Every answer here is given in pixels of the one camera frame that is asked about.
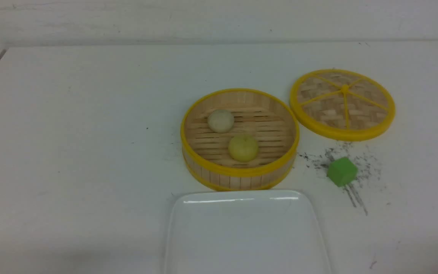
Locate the white steamed bun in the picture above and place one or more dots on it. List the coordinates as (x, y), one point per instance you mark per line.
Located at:
(221, 121)

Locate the yellow steamed bun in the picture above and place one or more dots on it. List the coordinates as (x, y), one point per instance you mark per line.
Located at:
(243, 148)

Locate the white rectangular plate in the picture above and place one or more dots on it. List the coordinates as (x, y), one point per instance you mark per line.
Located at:
(245, 232)

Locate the yellow rimmed bamboo steamer basket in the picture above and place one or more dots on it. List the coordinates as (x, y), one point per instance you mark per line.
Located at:
(268, 119)

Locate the green cube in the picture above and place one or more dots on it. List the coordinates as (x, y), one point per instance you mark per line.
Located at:
(342, 171)

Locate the yellow rimmed bamboo steamer lid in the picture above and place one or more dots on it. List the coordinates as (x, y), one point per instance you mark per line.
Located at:
(342, 105)

